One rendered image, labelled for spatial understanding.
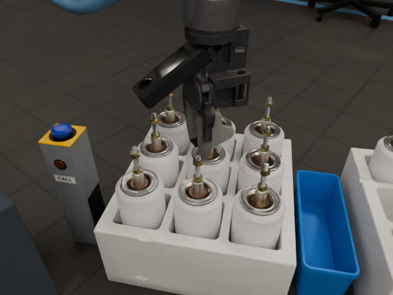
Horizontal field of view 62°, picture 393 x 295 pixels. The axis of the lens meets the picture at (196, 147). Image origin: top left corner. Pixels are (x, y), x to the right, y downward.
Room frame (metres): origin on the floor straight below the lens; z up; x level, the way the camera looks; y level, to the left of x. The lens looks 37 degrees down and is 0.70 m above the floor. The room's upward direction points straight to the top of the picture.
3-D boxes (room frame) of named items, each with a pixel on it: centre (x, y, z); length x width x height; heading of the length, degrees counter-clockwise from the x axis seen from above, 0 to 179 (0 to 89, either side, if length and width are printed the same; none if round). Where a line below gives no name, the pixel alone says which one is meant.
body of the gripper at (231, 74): (0.46, -0.03, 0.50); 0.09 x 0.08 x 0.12; 112
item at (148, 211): (0.47, 0.11, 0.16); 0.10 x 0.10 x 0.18
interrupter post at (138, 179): (0.47, 0.11, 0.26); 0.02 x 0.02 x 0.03
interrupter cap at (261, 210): (0.43, -0.12, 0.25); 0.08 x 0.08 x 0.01
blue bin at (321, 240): (0.51, -0.29, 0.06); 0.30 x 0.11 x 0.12; 169
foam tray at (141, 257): (0.56, -0.03, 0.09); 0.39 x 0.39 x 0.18; 79
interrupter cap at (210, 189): (0.45, 0.00, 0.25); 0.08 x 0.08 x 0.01
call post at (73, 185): (0.55, 0.27, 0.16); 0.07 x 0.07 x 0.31; 79
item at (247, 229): (0.43, -0.12, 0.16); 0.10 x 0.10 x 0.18
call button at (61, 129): (0.55, 0.27, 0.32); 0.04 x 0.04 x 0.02
